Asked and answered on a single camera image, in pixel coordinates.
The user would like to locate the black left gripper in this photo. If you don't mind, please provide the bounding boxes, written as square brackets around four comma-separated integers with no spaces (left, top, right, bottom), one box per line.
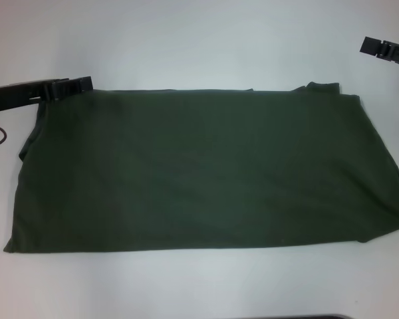
[0,75,94,115]

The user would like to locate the dark green FREE t-shirt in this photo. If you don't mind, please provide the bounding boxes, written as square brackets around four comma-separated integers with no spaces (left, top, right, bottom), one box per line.
[1,80,399,255]

